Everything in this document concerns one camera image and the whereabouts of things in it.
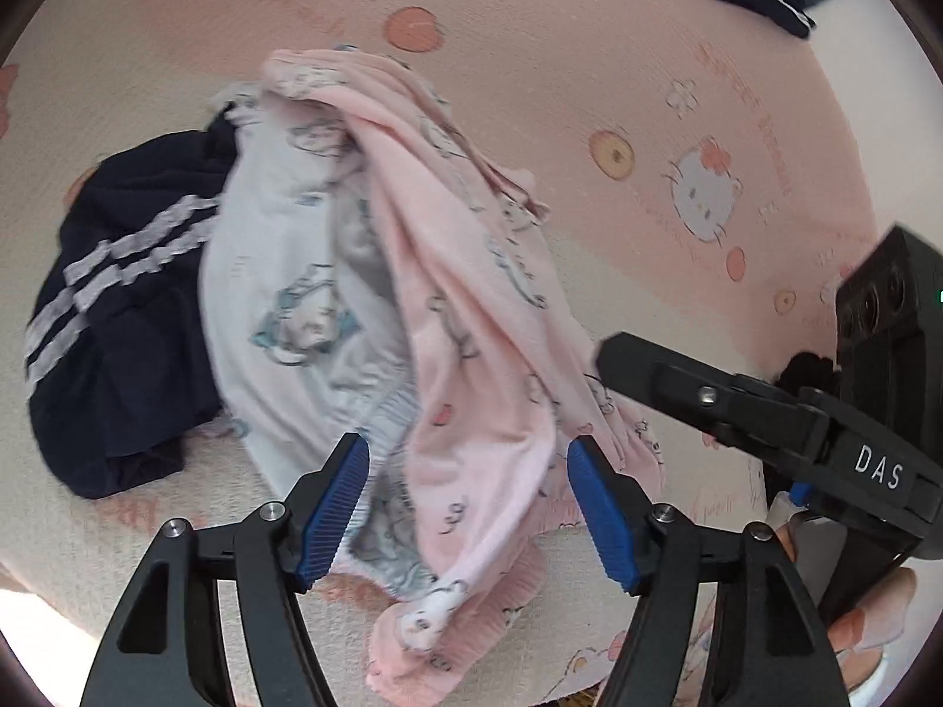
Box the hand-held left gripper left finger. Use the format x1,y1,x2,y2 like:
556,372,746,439
80,433,371,707

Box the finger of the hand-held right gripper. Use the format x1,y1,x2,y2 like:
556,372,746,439
766,482,815,531
595,333,833,467

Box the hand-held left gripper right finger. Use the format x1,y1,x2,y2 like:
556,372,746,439
566,436,850,707

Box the pink cartoon print pajama garment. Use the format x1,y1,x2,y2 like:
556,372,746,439
261,46,668,701

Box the white cartoon print pajama garment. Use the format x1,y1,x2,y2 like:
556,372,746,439
197,84,443,601

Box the person's right hand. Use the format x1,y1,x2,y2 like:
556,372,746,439
825,563,921,686

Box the black fleece garment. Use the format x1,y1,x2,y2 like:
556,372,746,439
779,352,839,399

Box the pink printed blanket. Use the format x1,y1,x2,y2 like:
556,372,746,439
0,0,943,707

